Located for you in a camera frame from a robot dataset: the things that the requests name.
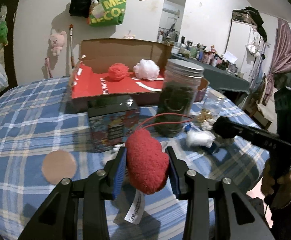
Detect cream knitted scrunchie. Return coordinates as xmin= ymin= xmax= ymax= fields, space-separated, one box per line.
xmin=200 ymin=118 xmax=216 ymax=131

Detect white sock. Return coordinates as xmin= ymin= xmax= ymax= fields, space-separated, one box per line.
xmin=186 ymin=129 xmax=215 ymax=148

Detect round tan powder puff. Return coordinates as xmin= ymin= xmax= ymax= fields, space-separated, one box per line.
xmin=41 ymin=150 xmax=77 ymax=185

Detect white mesh bath pouf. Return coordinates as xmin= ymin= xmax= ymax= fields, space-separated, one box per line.
xmin=133 ymin=59 xmax=160 ymax=81

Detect pink mesh bath pouf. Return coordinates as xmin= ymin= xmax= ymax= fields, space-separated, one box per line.
xmin=108 ymin=63 xmax=129 ymax=81

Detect white plush sheep with bow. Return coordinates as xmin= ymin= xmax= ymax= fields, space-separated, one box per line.
xmin=112 ymin=143 xmax=125 ymax=153

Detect person's hand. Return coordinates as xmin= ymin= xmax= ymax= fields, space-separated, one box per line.
xmin=260 ymin=159 xmax=291 ymax=209

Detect small glass jar gold contents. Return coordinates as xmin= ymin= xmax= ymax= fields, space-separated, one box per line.
xmin=198 ymin=89 xmax=225 ymax=123

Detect pink curtain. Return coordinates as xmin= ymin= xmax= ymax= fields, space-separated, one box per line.
xmin=263 ymin=18 xmax=291 ymax=104

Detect dark green covered side table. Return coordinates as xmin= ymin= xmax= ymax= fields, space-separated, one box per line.
xmin=170 ymin=54 xmax=250 ymax=94

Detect large glass jar dark contents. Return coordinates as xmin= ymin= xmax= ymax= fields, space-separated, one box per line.
xmin=154 ymin=59 xmax=204 ymax=137

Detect white wardrobe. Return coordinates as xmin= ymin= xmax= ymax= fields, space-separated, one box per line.
xmin=226 ymin=20 xmax=262 ymax=83

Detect blue plaid tablecloth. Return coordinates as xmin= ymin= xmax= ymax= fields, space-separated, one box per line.
xmin=0 ymin=77 xmax=269 ymax=239

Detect floral beauty cream tin box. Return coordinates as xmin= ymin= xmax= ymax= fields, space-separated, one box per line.
xmin=87 ymin=95 xmax=140 ymax=153

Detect pink plush toy behind box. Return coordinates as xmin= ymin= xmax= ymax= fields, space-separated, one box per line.
xmin=123 ymin=30 xmax=136 ymax=39

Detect cardboard box red lining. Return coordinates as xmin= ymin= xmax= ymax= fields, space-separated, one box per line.
xmin=69 ymin=38 xmax=210 ymax=108

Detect green tote bag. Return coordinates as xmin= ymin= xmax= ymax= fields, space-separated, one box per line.
xmin=88 ymin=0 xmax=127 ymax=27

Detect black hanging bag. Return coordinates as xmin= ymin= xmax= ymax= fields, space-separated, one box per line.
xmin=69 ymin=0 xmax=92 ymax=18

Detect green plush toy on door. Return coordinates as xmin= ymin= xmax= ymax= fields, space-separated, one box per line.
xmin=0 ymin=21 xmax=8 ymax=46

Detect wall mirror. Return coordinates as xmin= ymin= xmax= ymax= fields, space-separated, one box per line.
xmin=157 ymin=0 xmax=186 ymax=43

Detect pink plush bunny on wall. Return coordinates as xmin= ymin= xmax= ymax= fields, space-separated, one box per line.
xmin=50 ymin=31 xmax=66 ymax=56

